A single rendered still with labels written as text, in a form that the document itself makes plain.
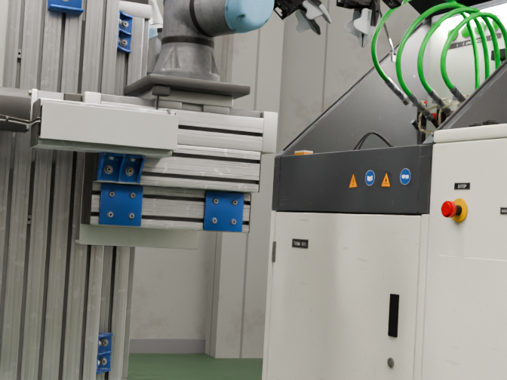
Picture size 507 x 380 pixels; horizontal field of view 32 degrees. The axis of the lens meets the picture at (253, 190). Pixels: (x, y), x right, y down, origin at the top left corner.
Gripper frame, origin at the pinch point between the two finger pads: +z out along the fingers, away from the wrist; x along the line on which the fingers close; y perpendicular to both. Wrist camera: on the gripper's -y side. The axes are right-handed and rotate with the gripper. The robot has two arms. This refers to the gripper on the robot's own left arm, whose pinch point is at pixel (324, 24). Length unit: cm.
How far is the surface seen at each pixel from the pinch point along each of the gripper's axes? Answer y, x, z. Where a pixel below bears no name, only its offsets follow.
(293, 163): 26.7, -18.4, 23.2
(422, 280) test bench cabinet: 46, 31, 61
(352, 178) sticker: 30.0, 8.5, 35.4
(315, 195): 32.9, -8.4, 33.6
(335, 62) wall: -156, -254, 3
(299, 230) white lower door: 39, -17, 38
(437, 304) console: 49, 35, 66
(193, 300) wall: 4, -280, 52
